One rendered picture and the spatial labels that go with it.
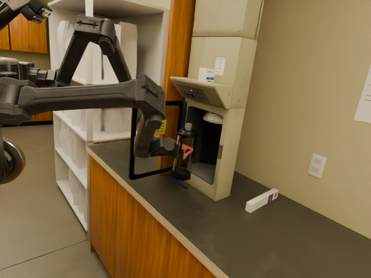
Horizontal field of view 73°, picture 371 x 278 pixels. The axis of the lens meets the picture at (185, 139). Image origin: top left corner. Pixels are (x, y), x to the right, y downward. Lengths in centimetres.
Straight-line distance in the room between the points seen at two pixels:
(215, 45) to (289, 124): 60
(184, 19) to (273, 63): 55
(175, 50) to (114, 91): 76
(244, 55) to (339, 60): 45
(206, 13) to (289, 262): 110
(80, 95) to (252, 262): 78
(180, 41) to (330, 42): 71
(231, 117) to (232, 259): 59
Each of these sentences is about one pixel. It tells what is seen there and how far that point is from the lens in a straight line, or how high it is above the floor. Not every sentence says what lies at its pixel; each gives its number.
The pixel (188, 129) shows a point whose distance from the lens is 118.
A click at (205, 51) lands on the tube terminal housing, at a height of 165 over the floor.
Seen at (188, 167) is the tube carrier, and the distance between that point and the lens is 121.
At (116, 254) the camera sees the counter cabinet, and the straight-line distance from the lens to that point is 185.
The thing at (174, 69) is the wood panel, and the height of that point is 154.
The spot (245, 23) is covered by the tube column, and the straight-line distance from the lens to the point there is 116.
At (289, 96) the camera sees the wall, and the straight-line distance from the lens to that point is 148.
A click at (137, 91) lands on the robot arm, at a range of 64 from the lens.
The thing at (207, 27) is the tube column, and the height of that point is 175.
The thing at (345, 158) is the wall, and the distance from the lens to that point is 140.
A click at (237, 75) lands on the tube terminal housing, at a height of 155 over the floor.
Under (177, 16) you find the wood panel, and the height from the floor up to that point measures 179.
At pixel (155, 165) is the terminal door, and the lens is 137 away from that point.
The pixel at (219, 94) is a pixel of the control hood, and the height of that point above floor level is 148.
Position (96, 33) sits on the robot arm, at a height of 165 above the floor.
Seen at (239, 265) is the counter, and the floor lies 94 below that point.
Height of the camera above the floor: 159
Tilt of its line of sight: 17 degrees down
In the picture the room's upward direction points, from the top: 7 degrees clockwise
